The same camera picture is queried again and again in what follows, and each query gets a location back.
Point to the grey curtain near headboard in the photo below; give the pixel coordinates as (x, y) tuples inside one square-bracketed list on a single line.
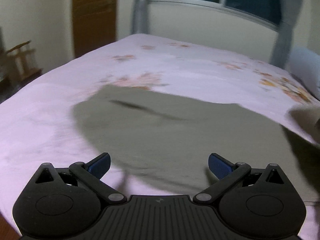
[(290, 10)]

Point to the grey curtain near door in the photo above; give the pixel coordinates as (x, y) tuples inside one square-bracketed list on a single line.
[(140, 17)]

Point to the pink floral bed sheet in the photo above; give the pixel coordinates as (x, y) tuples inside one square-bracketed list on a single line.
[(46, 193)]

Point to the brown wooden door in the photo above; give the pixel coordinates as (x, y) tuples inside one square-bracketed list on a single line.
[(94, 24)]

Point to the light blue rolled duvet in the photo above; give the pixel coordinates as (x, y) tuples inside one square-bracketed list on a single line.
[(304, 66)]

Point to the grey-green pants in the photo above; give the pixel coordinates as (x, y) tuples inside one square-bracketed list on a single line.
[(165, 140)]

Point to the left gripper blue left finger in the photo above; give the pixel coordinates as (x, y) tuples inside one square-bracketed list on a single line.
[(99, 166)]

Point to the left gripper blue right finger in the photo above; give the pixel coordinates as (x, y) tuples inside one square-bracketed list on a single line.
[(219, 166)]

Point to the wooden chair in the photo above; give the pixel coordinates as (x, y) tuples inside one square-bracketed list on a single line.
[(23, 62)]

